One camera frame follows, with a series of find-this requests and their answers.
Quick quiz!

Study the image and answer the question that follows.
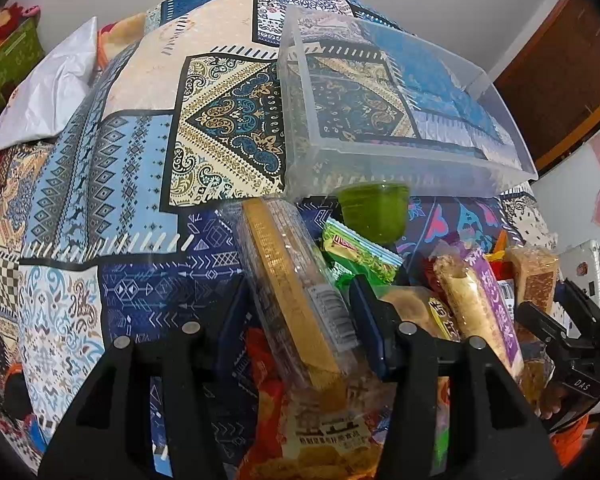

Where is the brown cracker snack pack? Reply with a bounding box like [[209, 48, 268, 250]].
[[505, 245, 559, 314]]

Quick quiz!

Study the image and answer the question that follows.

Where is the gold biscuit pack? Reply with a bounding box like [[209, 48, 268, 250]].
[[235, 198, 358, 396]]

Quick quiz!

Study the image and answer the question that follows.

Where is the orange sleeve forearm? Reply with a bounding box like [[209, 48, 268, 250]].
[[550, 415, 588, 468]]

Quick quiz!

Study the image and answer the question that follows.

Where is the person's right hand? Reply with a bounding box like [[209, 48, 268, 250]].
[[535, 382, 569, 419]]

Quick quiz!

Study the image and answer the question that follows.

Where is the purple wrapped snack bar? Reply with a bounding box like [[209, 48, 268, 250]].
[[430, 240, 524, 380]]

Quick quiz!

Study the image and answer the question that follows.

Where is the orange fried snack bag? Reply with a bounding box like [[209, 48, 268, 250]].
[[236, 328, 396, 479]]

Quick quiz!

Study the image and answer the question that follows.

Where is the green jelly cup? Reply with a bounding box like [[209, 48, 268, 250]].
[[337, 182, 410, 245]]

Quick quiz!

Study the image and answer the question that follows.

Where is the green snack packet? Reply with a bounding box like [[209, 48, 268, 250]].
[[322, 218, 402, 289]]

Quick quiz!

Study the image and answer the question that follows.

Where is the patchwork blue bed quilt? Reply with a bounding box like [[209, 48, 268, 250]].
[[0, 0, 502, 479]]

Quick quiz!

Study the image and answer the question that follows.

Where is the brown wooden door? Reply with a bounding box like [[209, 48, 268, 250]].
[[495, 0, 600, 174]]

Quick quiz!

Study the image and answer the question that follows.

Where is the clear plastic storage bin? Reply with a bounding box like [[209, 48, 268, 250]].
[[278, 6, 538, 198]]

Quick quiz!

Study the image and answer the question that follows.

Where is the white pillow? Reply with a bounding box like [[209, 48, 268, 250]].
[[0, 18, 98, 151]]

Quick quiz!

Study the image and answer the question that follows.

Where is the green gift box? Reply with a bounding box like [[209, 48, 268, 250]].
[[0, 18, 45, 114]]

